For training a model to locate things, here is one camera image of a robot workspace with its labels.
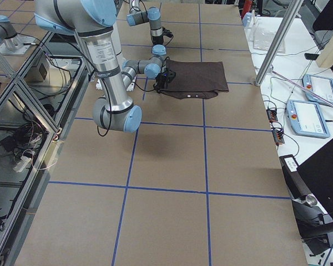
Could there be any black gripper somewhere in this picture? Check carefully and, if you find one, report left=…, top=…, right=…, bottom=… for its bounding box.
left=152, top=36, right=164, bottom=45
left=154, top=69, right=176, bottom=94

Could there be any dark brown t-shirt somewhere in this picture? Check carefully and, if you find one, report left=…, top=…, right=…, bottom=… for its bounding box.
left=161, top=59, right=229, bottom=99

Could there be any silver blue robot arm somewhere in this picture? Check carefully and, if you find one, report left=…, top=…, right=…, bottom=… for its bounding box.
left=127, top=1, right=164, bottom=45
left=34, top=1, right=167, bottom=132

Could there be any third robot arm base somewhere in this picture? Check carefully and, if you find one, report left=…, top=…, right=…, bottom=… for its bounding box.
left=0, top=15, right=35, bottom=55

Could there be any clear plastic sheet folder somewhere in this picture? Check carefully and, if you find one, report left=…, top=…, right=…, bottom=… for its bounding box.
left=244, top=17, right=282, bottom=55

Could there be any reacher grabber stick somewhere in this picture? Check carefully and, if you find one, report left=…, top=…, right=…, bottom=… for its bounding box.
left=268, top=66, right=333, bottom=108

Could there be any orange circuit board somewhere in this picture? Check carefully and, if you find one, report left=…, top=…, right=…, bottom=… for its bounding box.
left=266, top=109, right=278, bottom=122

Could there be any near teach pendant tablet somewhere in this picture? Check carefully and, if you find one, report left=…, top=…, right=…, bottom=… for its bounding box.
left=286, top=100, right=330, bottom=139

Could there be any teach pendant tablet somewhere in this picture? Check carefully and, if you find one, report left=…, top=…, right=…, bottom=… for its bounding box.
left=286, top=100, right=330, bottom=139
left=302, top=74, right=333, bottom=103

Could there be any far teach pendant tablet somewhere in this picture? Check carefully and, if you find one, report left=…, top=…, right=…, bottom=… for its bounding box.
left=302, top=74, right=333, bottom=103

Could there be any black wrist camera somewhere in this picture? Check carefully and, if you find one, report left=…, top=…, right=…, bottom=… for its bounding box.
left=163, top=27, right=174, bottom=38

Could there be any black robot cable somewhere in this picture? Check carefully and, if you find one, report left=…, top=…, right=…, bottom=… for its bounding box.
left=95, top=105, right=112, bottom=137

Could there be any aluminium frame post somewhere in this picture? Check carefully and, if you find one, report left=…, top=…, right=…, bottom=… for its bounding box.
left=254, top=0, right=303, bottom=86

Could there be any aluminium frame rail structure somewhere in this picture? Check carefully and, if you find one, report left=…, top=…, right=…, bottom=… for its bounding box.
left=0, top=33, right=88, bottom=265

